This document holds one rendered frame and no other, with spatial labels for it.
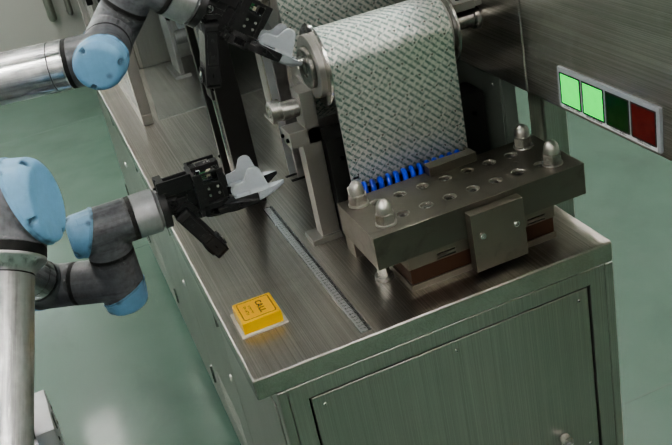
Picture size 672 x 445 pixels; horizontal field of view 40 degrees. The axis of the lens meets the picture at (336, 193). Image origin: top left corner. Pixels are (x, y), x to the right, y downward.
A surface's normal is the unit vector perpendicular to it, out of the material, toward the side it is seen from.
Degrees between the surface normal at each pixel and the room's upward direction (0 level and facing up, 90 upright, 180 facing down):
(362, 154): 90
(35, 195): 84
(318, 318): 0
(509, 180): 0
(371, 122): 90
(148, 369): 0
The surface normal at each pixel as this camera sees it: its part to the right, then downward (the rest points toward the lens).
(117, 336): -0.18, -0.88
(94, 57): 0.12, 0.42
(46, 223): 0.96, -0.25
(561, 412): 0.36, 0.36
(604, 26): -0.92, 0.32
